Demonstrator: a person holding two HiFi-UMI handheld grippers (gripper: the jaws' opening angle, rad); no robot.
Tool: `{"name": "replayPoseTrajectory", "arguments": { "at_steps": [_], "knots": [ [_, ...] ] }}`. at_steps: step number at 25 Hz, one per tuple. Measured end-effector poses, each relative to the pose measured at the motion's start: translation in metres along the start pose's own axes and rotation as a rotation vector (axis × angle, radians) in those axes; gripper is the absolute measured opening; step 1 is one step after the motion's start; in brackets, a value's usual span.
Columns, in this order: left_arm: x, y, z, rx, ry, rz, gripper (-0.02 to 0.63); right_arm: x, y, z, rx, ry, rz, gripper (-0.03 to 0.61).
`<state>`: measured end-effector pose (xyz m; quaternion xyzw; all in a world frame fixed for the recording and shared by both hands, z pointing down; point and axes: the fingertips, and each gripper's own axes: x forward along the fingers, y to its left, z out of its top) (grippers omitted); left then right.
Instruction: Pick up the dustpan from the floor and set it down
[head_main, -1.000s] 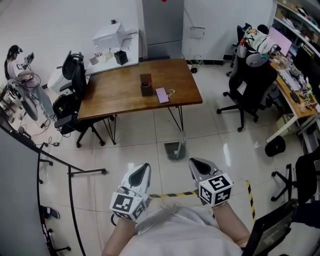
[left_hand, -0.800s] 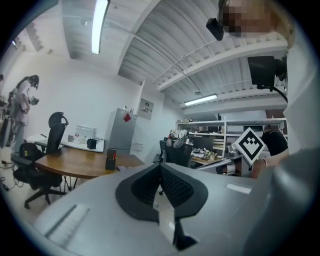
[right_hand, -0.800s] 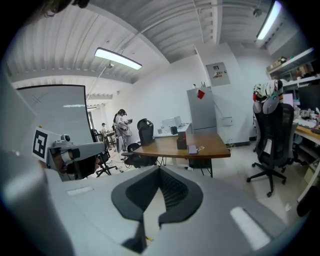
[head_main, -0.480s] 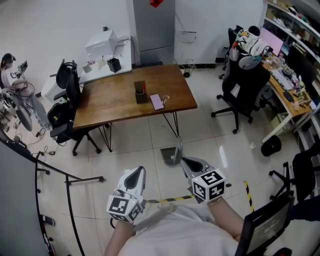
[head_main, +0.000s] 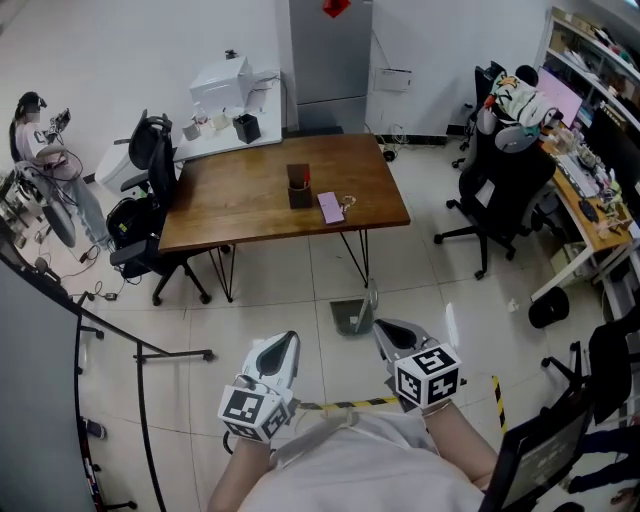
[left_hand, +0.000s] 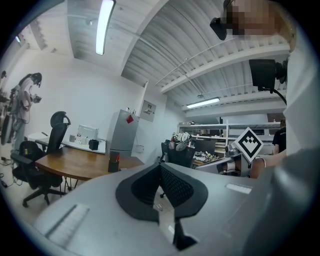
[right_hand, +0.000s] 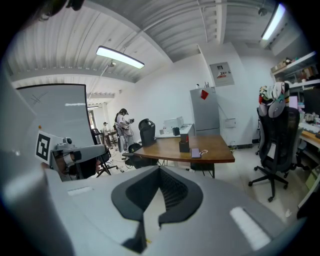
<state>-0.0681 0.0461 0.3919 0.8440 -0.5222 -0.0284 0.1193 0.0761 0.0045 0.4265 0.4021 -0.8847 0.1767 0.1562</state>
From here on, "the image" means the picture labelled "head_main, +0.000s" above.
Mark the grey board on wheeled stand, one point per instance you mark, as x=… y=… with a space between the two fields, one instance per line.
x=35 y=390

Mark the black pen holder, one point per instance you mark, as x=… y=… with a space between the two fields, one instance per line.
x=246 y=129

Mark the white printer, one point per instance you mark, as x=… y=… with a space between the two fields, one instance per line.
x=220 y=85

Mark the person's right forearm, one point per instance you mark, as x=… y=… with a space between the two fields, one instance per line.
x=460 y=440

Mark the black framed screen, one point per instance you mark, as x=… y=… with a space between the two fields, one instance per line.
x=545 y=455

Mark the white side desk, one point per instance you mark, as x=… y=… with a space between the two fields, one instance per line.
x=267 y=120

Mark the person's left forearm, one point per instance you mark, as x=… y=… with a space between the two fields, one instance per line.
x=235 y=475

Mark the grey refrigerator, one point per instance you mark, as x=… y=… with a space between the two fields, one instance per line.
x=331 y=65

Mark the person's white shirt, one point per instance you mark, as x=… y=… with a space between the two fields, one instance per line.
x=360 y=465

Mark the black chair with grey headrest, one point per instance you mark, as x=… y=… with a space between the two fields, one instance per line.
x=505 y=190

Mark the red paper diamond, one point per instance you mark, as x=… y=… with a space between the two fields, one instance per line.
x=336 y=7

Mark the black mesh office chair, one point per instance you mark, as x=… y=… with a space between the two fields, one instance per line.
x=155 y=200

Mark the white floor unit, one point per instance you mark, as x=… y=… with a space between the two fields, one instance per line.
x=117 y=170

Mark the black computer mouse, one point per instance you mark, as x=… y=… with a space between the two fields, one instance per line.
x=590 y=211

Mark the wooden desk with white legs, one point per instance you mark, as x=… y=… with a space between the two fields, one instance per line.
x=570 y=200

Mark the pink notebook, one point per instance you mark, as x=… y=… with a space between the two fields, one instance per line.
x=330 y=207

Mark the brown pen holder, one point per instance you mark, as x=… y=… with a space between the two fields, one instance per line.
x=299 y=192

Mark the black monitor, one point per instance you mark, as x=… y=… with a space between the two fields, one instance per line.
x=615 y=150

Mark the white wall file holder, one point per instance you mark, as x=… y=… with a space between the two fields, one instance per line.
x=393 y=79

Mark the black waste bin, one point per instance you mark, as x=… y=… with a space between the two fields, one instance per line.
x=549 y=307

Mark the black webcam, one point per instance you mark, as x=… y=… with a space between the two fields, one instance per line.
x=231 y=54

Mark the yellow black floor tape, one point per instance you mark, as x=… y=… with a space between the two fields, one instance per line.
x=370 y=401
x=497 y=400

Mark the white storage shelf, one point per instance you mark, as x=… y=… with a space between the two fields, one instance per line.
x=595 y=55

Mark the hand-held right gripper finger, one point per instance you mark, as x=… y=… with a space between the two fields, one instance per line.
x=410 y=337
x=384 y=345

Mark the wooden table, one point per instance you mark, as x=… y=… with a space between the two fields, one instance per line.
x=250 y=195

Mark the colourful patterned garment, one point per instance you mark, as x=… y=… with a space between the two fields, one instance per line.
x=520 y=102

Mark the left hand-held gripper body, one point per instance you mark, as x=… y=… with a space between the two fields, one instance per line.
x=250 y=407

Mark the pink screen monitor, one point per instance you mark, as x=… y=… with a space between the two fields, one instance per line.
x=559 y=95

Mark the white keyboard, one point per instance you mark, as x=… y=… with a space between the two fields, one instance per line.
x=580 y=175

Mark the white pitcher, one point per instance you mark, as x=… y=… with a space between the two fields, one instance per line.
x=219 y=122

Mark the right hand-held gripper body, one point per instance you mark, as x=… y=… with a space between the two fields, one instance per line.
x=425 y=377

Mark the crumpled white paper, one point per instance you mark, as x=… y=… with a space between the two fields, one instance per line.
x=512 y=305

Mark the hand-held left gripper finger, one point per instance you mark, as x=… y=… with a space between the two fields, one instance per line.
x=289 y=367
x=257 y=362

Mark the black swivel chair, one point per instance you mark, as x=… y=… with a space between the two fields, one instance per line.
x=615 y=360

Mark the grey headrest pillow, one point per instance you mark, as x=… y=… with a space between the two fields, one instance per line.
x=515 y=139

